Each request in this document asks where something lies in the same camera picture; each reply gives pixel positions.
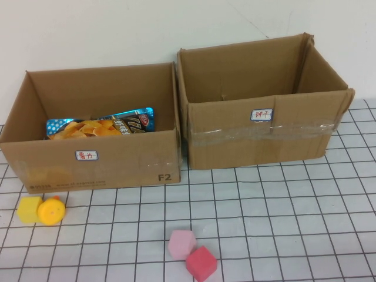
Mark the blue black chips bag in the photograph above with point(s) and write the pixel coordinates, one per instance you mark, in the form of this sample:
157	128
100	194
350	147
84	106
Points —
88	127

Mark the light pink foam cube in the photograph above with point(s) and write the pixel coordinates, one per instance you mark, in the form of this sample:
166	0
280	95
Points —
180	245

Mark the red foam cube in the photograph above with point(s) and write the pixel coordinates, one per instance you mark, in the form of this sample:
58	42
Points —
201	263

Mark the taller open cardboard box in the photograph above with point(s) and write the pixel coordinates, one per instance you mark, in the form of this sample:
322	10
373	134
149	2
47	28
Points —
229	132

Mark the cardboard box marked F2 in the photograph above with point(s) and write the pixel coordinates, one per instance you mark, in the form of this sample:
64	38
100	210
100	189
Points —
117	164

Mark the white handwritten box label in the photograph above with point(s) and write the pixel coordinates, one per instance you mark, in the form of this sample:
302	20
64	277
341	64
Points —
261	114
87	155

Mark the yellow rubber duck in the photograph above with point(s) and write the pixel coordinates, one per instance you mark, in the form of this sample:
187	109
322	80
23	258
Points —
51	211

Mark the yellow foam cube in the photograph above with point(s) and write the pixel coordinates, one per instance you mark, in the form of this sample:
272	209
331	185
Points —
28	210

